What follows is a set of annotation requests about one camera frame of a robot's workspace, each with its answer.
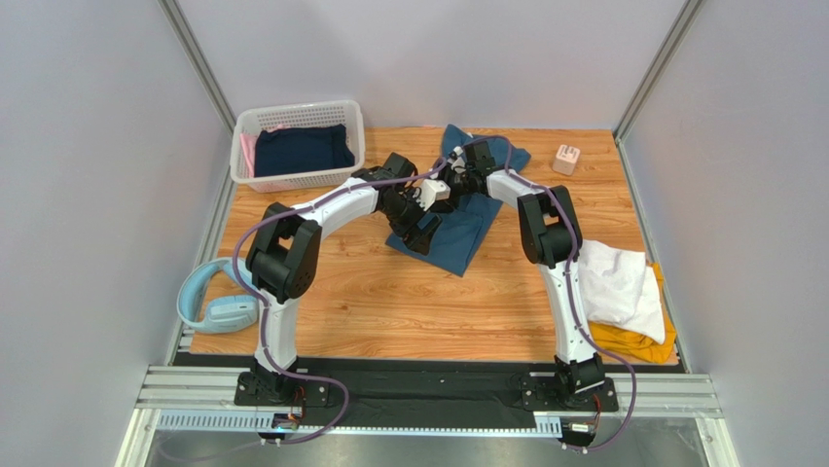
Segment left aluminium corner post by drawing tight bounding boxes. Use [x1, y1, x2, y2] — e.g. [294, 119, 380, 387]
[158, 0, 235, 133]

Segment pink cube block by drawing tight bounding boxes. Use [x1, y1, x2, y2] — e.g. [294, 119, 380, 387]
[551, 144, 581, 176]

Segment navy folded t shirt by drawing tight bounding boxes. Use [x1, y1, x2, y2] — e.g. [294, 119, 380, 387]
[254, 125, 355, 177]

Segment teal blue t shirt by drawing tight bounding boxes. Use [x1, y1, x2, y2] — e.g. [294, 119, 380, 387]
[385, 125, 531, 277]

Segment white folded t shirt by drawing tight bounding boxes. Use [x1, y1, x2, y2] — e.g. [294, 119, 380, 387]
[578, 240, 667, 344]

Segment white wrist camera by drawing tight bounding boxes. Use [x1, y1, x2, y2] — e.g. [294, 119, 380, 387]
[414, 179, 451, 211]
[447, 146, 465, 166]

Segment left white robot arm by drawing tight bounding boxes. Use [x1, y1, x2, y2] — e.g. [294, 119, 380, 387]
[233, 153, 449, 407]

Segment pink t shirt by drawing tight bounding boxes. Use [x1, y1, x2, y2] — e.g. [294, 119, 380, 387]
[239, 133, 259, 178]

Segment right aluminium corner post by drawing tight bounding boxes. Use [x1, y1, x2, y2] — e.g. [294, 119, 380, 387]
[613, 0, 705, 144]

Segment yellow folded t shirt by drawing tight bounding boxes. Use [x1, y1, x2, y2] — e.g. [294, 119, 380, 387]
[589, 263, 679, 365]

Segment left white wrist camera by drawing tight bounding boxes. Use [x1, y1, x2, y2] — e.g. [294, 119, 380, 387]
[414, 179, 451, 211]

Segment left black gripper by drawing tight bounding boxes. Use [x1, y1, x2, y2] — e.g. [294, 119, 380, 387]
[381, 187, 443, 256]

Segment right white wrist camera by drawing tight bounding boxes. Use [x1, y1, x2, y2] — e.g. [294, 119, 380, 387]
[447, 146, 465, 166]

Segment light blue plastic object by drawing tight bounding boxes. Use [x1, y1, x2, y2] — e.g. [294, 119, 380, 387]
[176, 257, 260, 334]

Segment white plastic laundry basket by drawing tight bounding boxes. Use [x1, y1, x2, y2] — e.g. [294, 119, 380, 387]
[230, 99, 366, 193]

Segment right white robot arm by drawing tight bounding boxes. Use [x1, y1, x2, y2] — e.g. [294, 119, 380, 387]
[438, 137, 606, 411]

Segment aluminium corner post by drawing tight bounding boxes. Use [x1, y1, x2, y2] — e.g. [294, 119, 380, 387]
[158, 0, 235, 133]
[613, 0, 705, 144]

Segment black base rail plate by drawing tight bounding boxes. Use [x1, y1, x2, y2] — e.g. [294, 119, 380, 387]
[171, 353, 685, 430]

